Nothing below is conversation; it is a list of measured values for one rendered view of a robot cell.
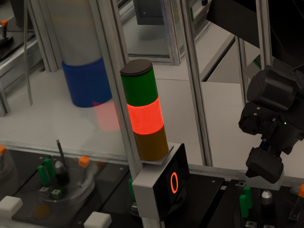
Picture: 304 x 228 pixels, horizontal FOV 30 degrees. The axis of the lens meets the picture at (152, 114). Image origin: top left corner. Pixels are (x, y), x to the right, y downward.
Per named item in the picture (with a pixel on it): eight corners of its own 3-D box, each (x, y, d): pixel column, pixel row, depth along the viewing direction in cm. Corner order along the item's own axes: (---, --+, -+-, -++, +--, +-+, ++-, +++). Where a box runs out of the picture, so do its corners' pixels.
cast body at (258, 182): (284, 177, 110) (282, 147, 106) (279, 191, 106) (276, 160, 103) (242, 172, 113) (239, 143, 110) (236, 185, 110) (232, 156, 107)
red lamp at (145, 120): (168, 118, 90) (163, 92, 87) (155, 136, 86) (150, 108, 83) (140, 116, 92) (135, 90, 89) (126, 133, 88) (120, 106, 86)
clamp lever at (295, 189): (300, 213, 111) (312, 186, 107) (298, 220, 110) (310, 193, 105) (282, 206, 112) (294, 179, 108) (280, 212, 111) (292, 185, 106)
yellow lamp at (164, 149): (173, 144, 92) (168, 119, 90) (161, 163, 88) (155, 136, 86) (146, 141, 94) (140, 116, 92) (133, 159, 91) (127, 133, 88)
